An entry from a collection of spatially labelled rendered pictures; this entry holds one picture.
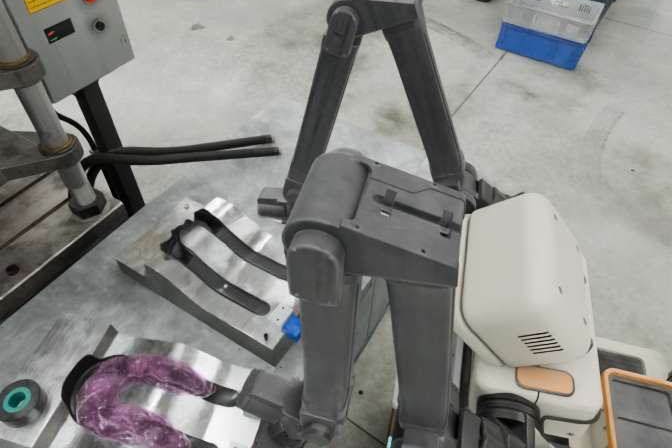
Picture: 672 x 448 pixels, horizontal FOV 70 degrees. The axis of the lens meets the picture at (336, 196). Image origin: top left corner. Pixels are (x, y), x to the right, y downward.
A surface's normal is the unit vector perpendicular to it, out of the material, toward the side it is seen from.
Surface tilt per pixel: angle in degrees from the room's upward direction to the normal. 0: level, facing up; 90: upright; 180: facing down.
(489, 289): 43
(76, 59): 90
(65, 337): 0
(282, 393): 22
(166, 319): 0
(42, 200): 0
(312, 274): 90
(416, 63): 87
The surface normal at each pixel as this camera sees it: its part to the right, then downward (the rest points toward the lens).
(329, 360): -0.20, 0.70
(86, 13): 0.85, 0.39
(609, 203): 0.02, -0.70
